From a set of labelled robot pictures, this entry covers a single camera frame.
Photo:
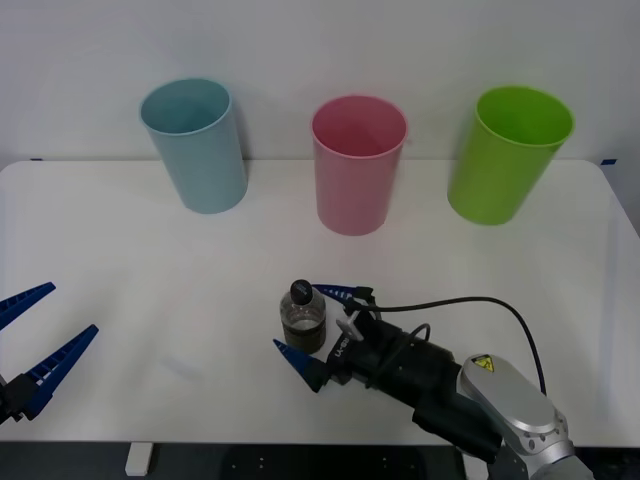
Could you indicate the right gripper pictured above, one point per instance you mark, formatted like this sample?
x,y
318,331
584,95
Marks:
x,y
370,360

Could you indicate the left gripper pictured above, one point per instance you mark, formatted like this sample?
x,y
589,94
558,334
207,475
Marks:
x,y
4,402

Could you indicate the small clear bottle black cap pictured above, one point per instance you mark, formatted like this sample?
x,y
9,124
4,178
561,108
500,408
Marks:
x,y
302,327

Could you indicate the pink plastic bin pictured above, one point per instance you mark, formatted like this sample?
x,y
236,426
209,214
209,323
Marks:
x,y
352,195

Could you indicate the white table leg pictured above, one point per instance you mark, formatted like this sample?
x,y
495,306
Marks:
x,y
137,457

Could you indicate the pale blue plastic bin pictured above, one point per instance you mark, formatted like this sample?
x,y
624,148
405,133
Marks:
x,y
200,165

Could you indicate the green plastic bin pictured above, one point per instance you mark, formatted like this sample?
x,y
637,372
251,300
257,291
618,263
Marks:
x,y
492,175

